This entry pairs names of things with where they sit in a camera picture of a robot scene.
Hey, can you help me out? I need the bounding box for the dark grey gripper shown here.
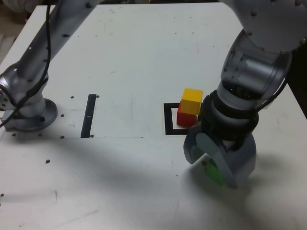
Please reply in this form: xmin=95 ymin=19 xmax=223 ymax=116
xmin=183 ymin=124 xmax=257 ymax=189

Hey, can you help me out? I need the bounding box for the green cube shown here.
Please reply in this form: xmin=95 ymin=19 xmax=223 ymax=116
xmin=205 ymin=159 xmax=225 ymax=186

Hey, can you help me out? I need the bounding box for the red cube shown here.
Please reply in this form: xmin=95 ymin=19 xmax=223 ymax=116
xmin=177 ymin=103 xmax=199 ymax=127

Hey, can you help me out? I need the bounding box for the yellow cube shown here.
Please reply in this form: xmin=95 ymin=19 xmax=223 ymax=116
xmin=180 ymin=88 xmax=204 ymax=115

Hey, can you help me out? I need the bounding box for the black tape square outline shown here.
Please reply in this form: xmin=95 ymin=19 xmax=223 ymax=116
xmin=164 ymin=102 xmax=192 ymax=136

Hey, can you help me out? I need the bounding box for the black tape strip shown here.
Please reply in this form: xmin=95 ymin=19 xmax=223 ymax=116
xmin=81 ymin=94 xmax=96 ymax=139

